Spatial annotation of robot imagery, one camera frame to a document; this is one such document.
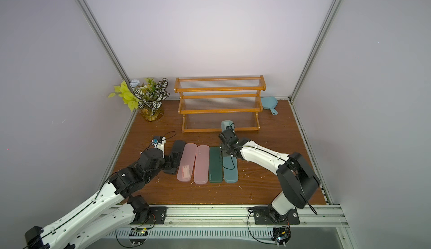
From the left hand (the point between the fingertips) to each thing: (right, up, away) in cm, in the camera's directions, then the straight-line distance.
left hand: (175, 152), depth 77 cm
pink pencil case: (+3, -9, +11) cm, 14 cm away
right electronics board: (+47, -34, -7) cm, 59 cm away
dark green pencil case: (+19, -10, +11) cm, 24 cm away
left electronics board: (-15, -36, -4) cm, 39 cm away
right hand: (+26, +1, +12) cm, 28 cm away
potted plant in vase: (-19, +28, +13) cm, 36 cm away
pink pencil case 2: (+11, -9, +11) cm, 18 cm away
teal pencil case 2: (+24, +12, +20) cm, 34 cm away
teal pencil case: (+26, -9, +10) cm, 30 cm away
